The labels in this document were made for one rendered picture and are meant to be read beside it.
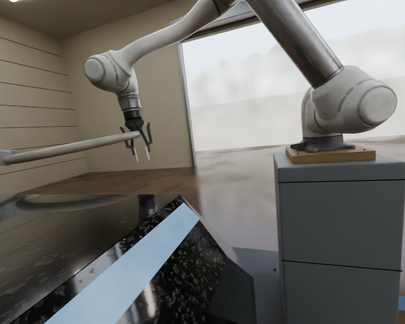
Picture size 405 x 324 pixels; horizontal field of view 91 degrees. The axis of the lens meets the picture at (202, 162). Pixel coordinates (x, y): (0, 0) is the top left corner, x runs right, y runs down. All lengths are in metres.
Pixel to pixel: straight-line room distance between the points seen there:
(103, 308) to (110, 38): 6.62
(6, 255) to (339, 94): 0.79
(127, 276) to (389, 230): 0.90
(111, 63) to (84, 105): 6.39
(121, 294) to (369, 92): 0.72
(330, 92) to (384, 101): 0.13
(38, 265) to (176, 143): 5.21
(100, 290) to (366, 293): 1.01
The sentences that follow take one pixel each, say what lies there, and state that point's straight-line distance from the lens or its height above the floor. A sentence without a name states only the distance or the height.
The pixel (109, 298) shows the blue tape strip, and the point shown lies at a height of 0.85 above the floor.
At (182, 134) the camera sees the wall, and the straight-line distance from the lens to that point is 5.32.
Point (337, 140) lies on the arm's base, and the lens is 0.98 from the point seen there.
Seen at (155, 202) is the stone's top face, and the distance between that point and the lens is 0.34.
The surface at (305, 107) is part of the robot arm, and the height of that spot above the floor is 1.02.
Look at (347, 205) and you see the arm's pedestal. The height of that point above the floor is 0.65.
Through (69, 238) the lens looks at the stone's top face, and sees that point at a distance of 0.29.
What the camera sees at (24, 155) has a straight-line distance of 0.81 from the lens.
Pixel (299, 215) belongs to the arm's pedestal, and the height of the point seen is 0.61.
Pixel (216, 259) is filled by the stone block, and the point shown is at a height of 0.79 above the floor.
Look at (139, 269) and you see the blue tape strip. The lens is 0.24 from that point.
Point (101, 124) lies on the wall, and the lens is 6.76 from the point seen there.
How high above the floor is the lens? 0.98
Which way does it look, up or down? 10 degrees down
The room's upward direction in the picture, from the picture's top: 7 degrees counter-clockwise
